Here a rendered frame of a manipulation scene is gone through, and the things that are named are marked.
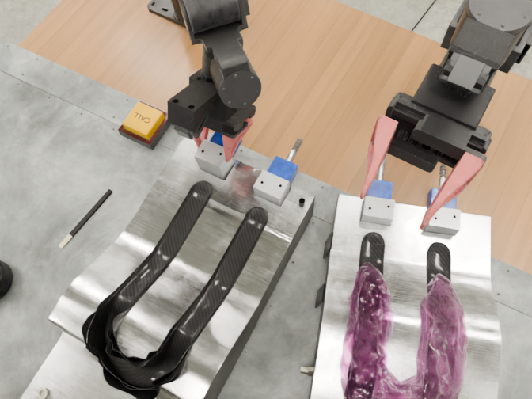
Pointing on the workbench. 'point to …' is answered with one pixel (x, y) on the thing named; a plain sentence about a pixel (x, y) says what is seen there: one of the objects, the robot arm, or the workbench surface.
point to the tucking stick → (85, 218)
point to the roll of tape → (5, 279)
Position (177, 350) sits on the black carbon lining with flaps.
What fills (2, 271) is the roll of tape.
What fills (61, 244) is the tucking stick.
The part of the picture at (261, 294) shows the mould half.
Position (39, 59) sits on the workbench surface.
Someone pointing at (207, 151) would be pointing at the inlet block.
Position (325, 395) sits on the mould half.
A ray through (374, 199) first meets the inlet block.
